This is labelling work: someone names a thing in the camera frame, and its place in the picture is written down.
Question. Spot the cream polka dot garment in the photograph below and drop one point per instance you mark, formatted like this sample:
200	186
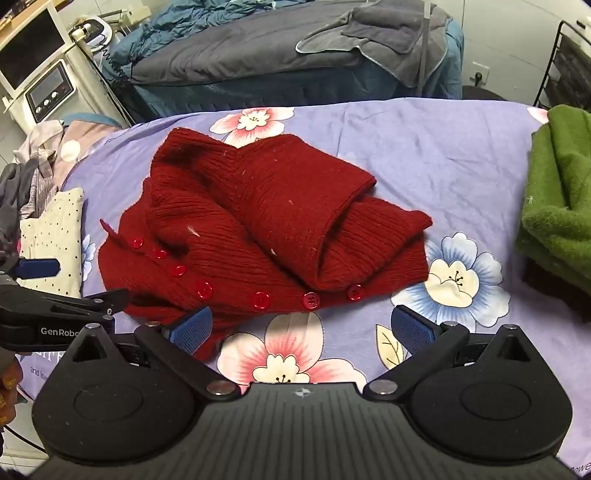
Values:
56	234

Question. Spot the beige machine with display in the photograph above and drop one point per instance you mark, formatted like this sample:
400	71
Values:
47	75

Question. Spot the green folded sweater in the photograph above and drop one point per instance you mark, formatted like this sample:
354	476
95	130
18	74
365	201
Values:
554	229

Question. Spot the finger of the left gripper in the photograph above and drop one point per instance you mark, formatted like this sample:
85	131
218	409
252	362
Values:
36	268

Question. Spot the white wall socket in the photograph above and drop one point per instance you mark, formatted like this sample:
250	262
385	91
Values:
479	74

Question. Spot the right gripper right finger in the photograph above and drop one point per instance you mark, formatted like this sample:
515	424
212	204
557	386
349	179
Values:
432	347

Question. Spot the person's left hand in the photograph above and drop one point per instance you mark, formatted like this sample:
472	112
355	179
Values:
11	377

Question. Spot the grey blanket on bed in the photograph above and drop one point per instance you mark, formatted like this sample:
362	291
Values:
294	38

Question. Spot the dark grey garment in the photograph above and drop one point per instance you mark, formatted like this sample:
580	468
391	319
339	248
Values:
15	186

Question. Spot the black wire rack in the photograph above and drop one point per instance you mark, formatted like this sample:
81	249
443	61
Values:
566	80

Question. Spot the pink striped clothes pile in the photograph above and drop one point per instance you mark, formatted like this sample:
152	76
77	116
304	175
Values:
55	147

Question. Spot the red knit cardigan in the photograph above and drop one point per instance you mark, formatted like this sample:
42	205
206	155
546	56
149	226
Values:
275	226

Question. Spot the grey towel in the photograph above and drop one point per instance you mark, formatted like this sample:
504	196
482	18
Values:
405	38

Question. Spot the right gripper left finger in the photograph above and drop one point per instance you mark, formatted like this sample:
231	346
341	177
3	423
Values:
170	349

